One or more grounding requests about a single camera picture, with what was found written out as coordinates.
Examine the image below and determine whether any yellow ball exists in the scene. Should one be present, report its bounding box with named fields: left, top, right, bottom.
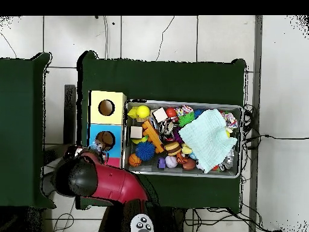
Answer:
left=136, top=105, right=151, bottom=119

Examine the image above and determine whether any orange plastic toy block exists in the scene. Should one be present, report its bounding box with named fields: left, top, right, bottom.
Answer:
left=141, top=120, right=165, bottom=154

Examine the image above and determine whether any clear plastic bottle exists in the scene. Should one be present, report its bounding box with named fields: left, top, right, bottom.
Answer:
left=88, top=140, right=107, bottom=158

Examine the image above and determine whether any blue spiky ball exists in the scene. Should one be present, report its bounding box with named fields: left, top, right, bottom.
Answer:
left=135, top=141, right=156, bottom=161

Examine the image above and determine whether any toy burger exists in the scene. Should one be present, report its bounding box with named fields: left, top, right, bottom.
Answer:
left=164, top=141, right=182, bottom=156

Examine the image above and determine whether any wooden box with three holes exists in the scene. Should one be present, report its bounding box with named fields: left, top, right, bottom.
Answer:
left=87, top=90, right=127, bottom=169

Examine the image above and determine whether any wooden cube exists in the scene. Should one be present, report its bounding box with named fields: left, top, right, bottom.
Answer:
left=130, top=126, right=144, bottom=139
left=152, top=108, right=168, bottom=123

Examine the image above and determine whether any green spiky ball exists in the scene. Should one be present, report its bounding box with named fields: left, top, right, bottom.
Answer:
left=177, top=111, right=196, bottom=128

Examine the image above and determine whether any black cable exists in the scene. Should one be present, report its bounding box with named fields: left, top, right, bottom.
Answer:
left=242, top=134, right=309, bottom=150

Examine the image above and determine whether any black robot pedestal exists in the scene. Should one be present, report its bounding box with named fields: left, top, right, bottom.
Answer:
left=101, top=202, right=186, bottom=232

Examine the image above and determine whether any silver mesh bin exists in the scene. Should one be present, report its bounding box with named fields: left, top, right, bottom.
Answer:
left=122, top=98, right=244, bottom=179

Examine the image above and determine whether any mint green knitted cloth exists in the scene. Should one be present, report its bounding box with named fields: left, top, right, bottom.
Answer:
left=177, top=108, right=238, bottom=173

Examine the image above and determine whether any orange toy basketball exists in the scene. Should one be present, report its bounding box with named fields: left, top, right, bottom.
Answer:
left=128, top=153, right=142, bottom=168

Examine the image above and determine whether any dark green table cloth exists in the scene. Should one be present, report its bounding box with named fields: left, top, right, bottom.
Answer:
left=76, top=50, right=247, bottom=210
left=0, top=52, right=56, bottom=209

